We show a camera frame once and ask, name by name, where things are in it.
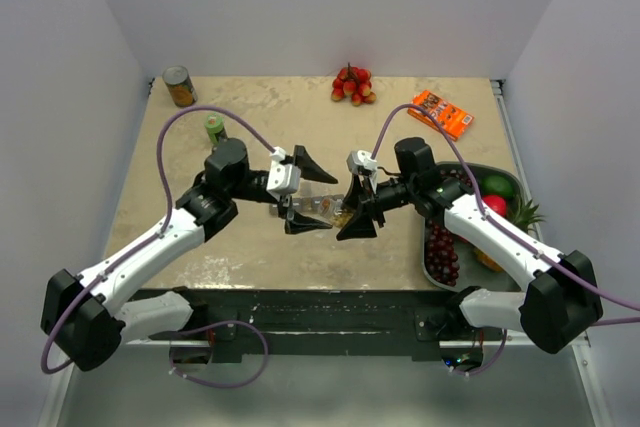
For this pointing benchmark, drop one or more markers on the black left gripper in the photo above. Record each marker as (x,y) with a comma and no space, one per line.
(309,170)

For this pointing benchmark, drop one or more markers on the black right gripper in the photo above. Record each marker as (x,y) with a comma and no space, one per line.
(361,224)

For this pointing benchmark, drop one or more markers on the grey weekly pill organizer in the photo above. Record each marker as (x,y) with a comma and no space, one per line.
(311,204)

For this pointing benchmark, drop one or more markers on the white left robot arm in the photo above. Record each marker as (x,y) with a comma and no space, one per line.
(88,315)

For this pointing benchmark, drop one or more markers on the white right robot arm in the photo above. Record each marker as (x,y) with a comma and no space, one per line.
(555,302)

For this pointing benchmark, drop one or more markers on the dark red grape bunch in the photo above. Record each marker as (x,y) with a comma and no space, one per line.
(440,256)

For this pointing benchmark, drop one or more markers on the green cylindrical container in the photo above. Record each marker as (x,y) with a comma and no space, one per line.
(215,128)

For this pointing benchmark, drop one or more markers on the bunch of red lychee fruits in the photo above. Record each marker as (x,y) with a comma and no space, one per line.
(354,84)

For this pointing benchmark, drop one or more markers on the orange cardboard box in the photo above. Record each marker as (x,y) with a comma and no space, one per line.
(454,120)

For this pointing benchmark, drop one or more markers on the grey fruit tray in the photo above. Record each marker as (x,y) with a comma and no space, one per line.
(472,273)

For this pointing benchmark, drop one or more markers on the green avocado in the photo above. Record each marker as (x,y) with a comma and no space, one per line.
(499,186)

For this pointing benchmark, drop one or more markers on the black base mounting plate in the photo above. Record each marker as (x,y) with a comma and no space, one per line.
(413,324)

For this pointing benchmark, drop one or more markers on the pineapple toy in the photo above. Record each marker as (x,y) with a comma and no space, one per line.
(523,214)

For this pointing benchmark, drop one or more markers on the tin can with dark label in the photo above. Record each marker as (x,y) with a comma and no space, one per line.
(180,86)

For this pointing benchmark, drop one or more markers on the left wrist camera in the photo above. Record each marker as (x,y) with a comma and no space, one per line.
(284,176)

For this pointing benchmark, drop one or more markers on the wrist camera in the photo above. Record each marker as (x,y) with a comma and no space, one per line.
(362,163)
(284,176)

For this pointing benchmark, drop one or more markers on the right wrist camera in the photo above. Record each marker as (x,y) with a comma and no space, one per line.
(362,163)

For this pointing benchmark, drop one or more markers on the aluminium frame rail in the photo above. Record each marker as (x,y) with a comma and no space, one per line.
(497,89)

